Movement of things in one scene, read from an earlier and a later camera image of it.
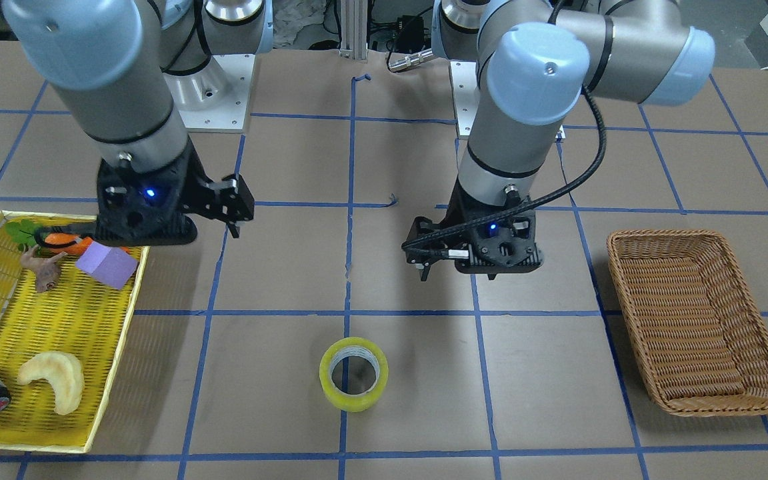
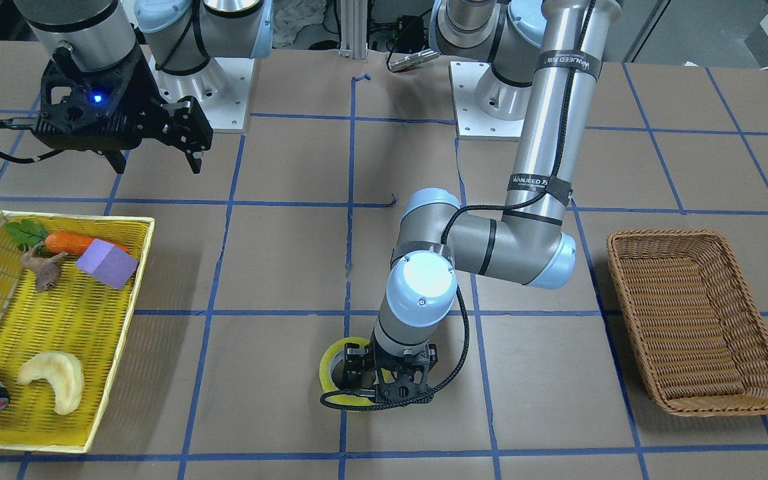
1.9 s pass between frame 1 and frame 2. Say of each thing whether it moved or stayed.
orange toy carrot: stayed
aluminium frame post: stayed
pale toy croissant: stayed
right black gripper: moved
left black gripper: moved
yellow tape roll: stayed
